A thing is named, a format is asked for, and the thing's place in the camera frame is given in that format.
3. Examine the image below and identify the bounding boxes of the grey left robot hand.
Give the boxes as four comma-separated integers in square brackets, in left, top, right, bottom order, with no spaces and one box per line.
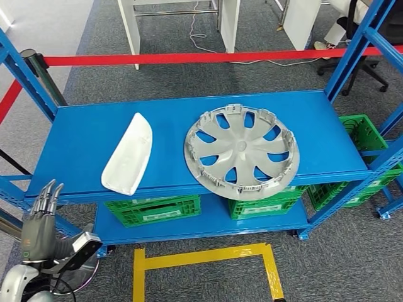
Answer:
[20,178,83,264]

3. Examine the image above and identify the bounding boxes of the green plastic crate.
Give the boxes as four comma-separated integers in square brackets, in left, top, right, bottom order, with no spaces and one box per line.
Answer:
[228,199,300,221]
[307,185,401,211]
[228,185,309,207]
[105,194,202,207]
[107,199,202,228]
[310,115,403,200]

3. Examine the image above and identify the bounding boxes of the grey wheel hubcap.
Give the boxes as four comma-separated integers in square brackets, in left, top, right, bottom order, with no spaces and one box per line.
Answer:
[183,103,301,202]

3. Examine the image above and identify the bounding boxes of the white curved plastic part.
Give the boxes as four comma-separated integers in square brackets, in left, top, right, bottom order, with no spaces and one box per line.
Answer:
[100,111,153,196]

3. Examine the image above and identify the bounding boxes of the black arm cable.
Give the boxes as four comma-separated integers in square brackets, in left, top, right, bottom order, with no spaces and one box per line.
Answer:
[50,275,78,302]

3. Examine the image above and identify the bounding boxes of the yellow floor tape square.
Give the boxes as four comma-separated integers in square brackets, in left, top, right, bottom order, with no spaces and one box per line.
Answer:
[132,243,286,302]

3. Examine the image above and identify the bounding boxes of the black office chair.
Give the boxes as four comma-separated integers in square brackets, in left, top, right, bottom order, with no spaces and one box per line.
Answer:
[317,0,389,97]

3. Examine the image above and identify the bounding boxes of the white floor cable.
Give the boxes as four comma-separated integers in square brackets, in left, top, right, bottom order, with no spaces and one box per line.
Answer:
[189,0,352,67]

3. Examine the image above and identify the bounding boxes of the red barrier belt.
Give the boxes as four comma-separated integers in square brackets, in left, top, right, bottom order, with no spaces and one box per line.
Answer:
[44,45,403,67]
[0,80,24,125]

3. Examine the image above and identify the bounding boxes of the blue metal shelf rack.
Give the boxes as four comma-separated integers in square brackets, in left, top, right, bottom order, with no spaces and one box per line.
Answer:
[358,102,403,221]
[0,0,403,259]

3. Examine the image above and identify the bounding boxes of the white desk with metal bars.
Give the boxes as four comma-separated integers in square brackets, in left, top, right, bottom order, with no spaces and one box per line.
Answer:
[118,0,241,71]

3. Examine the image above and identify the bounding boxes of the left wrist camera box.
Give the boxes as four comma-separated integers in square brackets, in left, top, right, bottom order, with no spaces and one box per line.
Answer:
[47,232,104,276]

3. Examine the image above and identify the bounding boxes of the chrome stanchion post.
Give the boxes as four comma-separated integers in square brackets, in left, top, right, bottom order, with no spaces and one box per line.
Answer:
[20,49,68,108]
[0,207,101,296]

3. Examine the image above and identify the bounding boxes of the person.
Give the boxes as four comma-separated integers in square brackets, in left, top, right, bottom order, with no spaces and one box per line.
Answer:
[314,0,366,51]

